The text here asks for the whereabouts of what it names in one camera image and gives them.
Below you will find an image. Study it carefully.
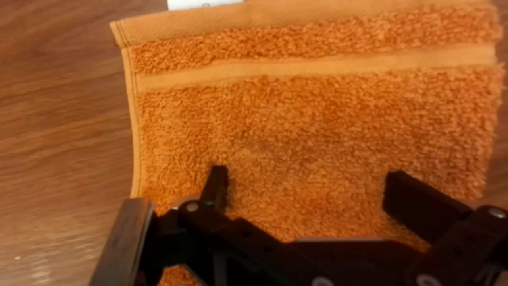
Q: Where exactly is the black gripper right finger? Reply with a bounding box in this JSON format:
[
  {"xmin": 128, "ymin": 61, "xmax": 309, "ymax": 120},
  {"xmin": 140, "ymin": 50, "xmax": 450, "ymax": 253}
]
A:
[{"xmin": 383, "ymin": 168, "xmax": 508, "ymax": 286}]

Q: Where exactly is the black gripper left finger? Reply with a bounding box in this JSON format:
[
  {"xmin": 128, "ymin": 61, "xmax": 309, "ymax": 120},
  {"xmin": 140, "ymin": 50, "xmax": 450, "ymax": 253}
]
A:
[{"xmin": 156, "ymin": 163, "xmax": 291, "ymax": 250}]

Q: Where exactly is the orange terry towel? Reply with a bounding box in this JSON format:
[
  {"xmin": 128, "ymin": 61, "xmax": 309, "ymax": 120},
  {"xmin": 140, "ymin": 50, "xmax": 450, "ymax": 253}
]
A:
[{"xmin": 110, "ymin": 0, "xmax": 505, "ymax": 286}]

